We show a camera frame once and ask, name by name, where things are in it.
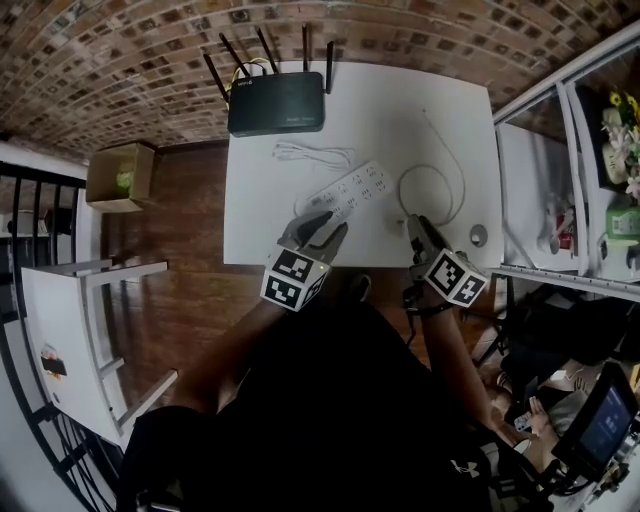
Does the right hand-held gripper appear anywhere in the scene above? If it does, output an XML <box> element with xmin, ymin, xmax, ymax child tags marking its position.
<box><xmin>406</xmin><ymin>214</ymin><xmax>489</xmax><ymax>307</ymax></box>

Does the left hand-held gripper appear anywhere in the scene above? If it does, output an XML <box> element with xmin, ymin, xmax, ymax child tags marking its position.
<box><xmin>259</xmin><ymin>210</ymin><xmax>350</xmax><ymax>314</ymax></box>

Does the white power strip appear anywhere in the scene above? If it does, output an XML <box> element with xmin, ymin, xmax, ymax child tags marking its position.
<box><xmin>305</xmin><ymin>159</ymin><xmax>393</xmax><ymax>222</ymax></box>

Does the white cable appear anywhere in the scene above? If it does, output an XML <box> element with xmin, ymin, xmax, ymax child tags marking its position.
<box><xmin>389</xmin><ymin>108</ymin><xmax>468</xmax><ymax>234</ymax></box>

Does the person's right forearm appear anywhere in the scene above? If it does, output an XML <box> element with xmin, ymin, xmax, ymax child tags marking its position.
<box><xmin>421</xmin><ymin>303</ymin><xmax>497</xmax><ymax>434</ymax></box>

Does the person's left forearm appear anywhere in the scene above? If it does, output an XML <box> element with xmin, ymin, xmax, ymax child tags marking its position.
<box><xmin>172</xmin><ymin>298</ymin><xmax>290</xmax><ymax>417</ymax></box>

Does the person's dark shoe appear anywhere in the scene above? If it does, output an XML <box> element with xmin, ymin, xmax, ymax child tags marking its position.
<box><xmin>349</xmin><ymin>273</ymin><xmax>373</xmax><ymax>304</ymax></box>

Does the black router with antennas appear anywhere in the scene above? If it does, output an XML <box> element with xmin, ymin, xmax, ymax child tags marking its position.
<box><xmin>202</xmin><ymin>23</ymin><xmax>336</xmax><ymax>138</ymax></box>

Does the white metal shelf rack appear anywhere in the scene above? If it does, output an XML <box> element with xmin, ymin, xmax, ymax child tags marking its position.
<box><xmin>491</xmin><ymin>22</ymin><xmax>640</xmax><ymax>301</ymax></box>

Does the red package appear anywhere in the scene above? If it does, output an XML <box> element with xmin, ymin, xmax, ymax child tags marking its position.
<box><xmin>553</xmin><ymin>208</ymin><xmax>577</xmax><ymax>252</ymax></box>

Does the person's dark shirt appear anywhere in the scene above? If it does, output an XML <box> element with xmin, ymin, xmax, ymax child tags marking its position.
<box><xmin>117</xmin><ymin>298</ymin><xmax>544</xmax><ymax>512</ymax></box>

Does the green box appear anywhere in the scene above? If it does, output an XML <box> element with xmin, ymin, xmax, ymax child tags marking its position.
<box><xmin>605</xmin><ymin>206</ymin><xmax>640</xmax><ymax>237</ymax></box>

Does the cardboard box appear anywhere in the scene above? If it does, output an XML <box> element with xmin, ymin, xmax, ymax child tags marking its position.
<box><xmin>85</xmin><ymin>142</ymin><xmax>157</xmax><ymax>214</ymax></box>

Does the bunch of flowers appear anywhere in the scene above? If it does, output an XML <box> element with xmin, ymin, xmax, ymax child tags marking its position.
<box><xmin>599</xmin><ymin>89</ymin><xmax>640</xmax><ymax>202</ymax></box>

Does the black tablet screen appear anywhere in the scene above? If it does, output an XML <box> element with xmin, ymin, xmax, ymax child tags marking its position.
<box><xmin>551</xmin><ymin>361</ymin><xmax>640</xmax><ymax>474</ymax></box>

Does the white side table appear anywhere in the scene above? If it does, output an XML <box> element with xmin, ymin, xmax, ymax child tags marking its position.
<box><xmin>19</xmin><ymin>258</ymin><xmax>179</xmax><ymax>447</ymax></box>

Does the black metal railing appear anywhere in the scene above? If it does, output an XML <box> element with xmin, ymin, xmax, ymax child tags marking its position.
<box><xmin>0</xmin><ymin>161</ymin><xmax>126</xmax><ymax>512</ymax></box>

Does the yellow cable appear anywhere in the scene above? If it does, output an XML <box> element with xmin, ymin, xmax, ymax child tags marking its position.
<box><xmin>222</xmin><ymin>58</ymin><xmax>267</xmax><ymax>104</ymax></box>

